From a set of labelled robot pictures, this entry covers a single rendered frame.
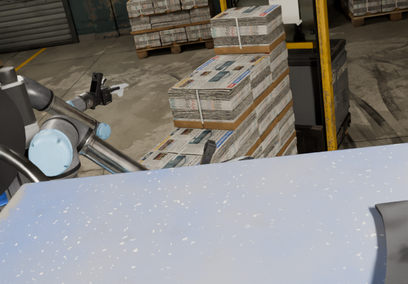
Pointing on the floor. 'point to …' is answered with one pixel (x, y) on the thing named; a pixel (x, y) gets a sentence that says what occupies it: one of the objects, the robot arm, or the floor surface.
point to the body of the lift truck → (303, 104)
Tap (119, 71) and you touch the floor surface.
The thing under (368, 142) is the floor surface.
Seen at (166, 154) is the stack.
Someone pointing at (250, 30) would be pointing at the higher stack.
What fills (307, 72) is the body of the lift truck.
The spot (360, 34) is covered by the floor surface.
